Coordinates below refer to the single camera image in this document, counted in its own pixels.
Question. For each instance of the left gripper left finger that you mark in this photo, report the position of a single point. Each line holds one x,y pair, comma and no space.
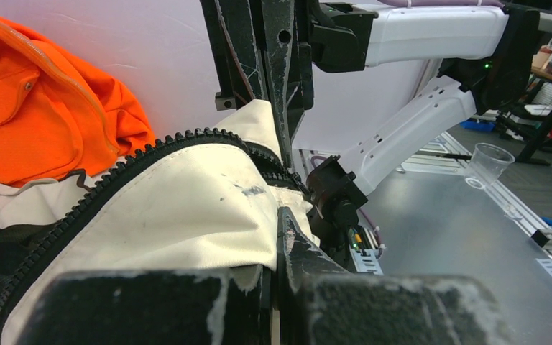
221,306

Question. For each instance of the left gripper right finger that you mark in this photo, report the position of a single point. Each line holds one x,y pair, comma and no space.
322,303

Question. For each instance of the beige zip jacket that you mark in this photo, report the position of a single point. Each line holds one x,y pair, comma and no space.
202,199

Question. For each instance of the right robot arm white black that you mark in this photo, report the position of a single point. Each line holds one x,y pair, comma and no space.
476,56

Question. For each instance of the clear plastic cup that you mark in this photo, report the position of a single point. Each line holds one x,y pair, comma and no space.
486,165

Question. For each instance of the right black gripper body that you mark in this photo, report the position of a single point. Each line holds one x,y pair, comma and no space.
303,98

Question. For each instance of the orange jacket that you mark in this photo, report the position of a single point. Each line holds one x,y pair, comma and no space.
59,113

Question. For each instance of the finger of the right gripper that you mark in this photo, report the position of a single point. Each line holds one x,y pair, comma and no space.
236,52
282,72

